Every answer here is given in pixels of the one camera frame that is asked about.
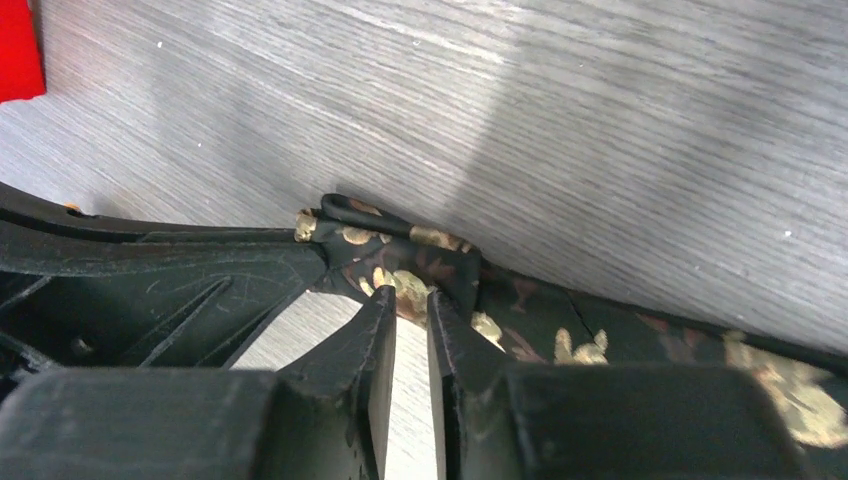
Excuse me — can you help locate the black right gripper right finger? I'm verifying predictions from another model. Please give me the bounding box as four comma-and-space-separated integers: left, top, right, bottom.
427, 292, 815, 479

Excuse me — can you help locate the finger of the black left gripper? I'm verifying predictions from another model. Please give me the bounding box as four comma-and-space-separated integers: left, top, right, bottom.
1, 185, 326, 371

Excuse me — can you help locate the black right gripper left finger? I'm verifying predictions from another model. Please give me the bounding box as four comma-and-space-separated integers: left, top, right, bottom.
1, 287, 396, 479

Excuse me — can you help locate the black gold floral tie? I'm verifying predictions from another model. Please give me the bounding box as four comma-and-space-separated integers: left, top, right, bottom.
294, 194, 847, 479

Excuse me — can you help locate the red white toy block truck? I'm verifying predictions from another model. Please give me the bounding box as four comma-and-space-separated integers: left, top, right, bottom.
1, 0, 47, 103

